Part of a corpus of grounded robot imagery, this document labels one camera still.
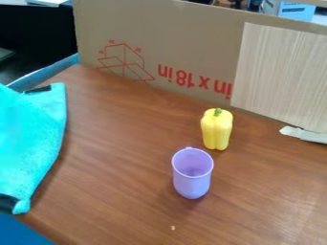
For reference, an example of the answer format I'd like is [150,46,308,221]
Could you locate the purple cup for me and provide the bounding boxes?
[169,146,216,200]

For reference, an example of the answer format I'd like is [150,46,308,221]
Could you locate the cardboard box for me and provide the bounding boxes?
[71,0,327,107]

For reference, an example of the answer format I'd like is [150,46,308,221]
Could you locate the turquoise cloth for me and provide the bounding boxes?
[0,81,68,215]

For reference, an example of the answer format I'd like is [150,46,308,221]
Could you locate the white box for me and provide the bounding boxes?
[261,0,318,23]

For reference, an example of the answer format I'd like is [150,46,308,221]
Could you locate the white crumpled paper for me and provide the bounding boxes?
[278,124,327,145]

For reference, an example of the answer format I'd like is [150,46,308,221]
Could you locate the yellow toy pepper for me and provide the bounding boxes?
[199,107,235,151]

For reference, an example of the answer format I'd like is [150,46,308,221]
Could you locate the light wooden board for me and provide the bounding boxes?
[229,21,327,135]

